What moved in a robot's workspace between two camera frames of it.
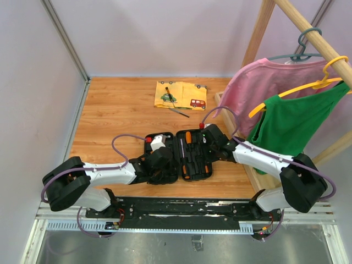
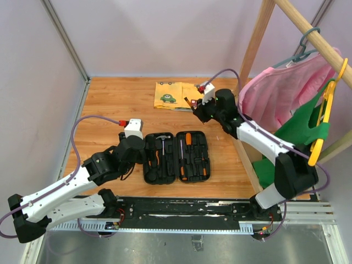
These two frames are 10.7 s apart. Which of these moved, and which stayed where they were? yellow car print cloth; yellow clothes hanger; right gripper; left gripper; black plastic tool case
Moved: yellow clothes hanger; right gripper; left gripper
Stayed: yellow car print cloth; black plastic tool case
